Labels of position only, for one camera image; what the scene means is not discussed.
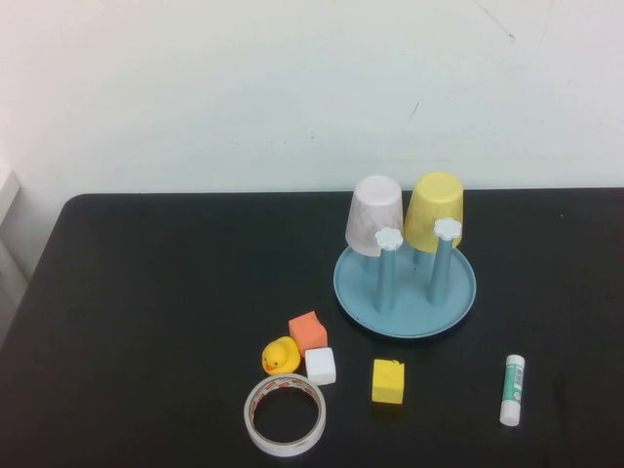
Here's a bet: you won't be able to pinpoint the yellow cup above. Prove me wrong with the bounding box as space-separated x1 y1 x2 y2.
403 171 465 254

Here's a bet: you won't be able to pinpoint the pale pink cup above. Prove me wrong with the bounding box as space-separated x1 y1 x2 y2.
344 175 406 258

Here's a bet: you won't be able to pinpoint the blue cup stand white caps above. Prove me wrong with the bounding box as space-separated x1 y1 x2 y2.
333 217 479 340

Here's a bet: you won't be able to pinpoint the orange foam cube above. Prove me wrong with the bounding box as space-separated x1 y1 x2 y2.
288 311 328 353

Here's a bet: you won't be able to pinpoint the yellow rubber duck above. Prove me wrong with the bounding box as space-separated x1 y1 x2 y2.
261 335 302 376

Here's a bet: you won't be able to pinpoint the white foam cube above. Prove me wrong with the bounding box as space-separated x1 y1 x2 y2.
304 346 337 387

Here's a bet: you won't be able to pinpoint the white tape roll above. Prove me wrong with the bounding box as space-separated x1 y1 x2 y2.
243 373 327 458

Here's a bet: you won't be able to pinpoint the yellow foam cube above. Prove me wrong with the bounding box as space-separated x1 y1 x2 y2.
371 358 407 406

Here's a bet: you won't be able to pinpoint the green white glue stick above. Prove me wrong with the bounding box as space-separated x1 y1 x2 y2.
499 354 529 428

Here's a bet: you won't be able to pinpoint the white cabinet panel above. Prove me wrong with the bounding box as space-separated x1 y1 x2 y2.
0 168 30 342

